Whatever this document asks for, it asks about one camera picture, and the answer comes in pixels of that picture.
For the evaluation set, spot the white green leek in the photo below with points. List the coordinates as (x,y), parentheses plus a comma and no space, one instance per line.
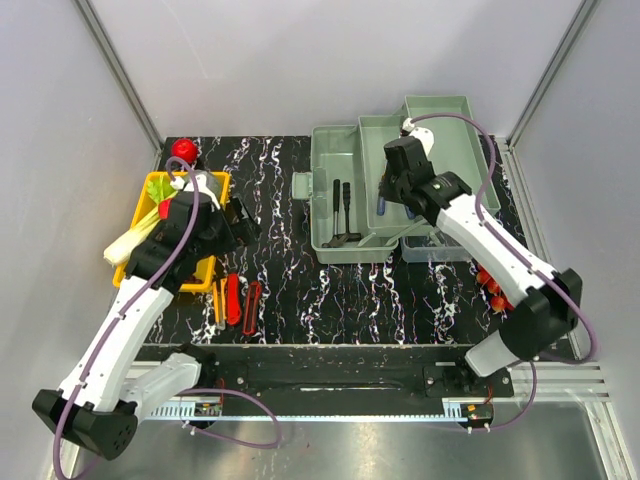
(120,250)

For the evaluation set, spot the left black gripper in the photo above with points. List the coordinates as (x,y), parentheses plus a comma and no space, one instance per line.
(248,230)

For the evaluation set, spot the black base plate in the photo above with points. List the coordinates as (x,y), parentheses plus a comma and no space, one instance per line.
(341,380)

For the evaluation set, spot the red radish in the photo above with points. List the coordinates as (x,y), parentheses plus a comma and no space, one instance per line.
(163,209)

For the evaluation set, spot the red tomato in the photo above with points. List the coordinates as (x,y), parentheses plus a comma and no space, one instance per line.
(185,149)

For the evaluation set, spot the blue screwdriver with red band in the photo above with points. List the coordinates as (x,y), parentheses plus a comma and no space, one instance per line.
(380,206)

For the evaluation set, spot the clear grey plastic toolbox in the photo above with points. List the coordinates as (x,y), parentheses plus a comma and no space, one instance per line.
(355,154)

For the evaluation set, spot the green lettuce leaf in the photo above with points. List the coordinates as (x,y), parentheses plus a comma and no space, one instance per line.
(159,190)

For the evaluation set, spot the yellow plastic tray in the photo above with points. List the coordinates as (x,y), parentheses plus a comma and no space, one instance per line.
(201,280)

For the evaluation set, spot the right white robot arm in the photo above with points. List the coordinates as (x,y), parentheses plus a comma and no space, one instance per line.
(545,301)

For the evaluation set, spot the red utility knife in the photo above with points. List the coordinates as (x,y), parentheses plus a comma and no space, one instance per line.
(233,303)

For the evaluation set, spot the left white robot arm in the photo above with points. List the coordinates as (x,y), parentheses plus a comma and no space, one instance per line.
(96,407)

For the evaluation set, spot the red cherry bunch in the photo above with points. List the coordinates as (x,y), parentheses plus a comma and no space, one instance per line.
(497,298)

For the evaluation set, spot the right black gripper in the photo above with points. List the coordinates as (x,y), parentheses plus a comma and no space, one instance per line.
(384,190)

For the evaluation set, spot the black claw hammer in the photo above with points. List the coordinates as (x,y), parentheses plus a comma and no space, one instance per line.
(346,195)

